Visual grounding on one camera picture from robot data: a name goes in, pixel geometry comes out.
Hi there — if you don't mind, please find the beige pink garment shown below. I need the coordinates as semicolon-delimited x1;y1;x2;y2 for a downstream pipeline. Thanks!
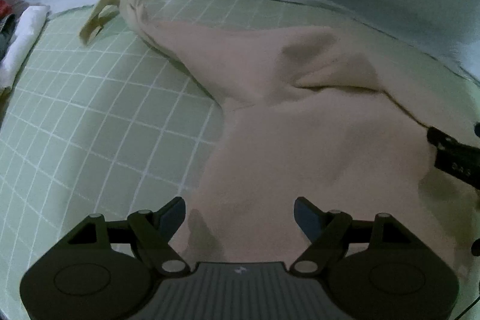
80;0;474;270

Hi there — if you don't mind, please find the dark clothes pile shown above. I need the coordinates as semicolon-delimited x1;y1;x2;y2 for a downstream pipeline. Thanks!
0;0;16;58

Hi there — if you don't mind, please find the white folded cloth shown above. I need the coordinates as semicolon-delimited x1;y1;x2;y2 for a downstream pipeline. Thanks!
1;6;50;91

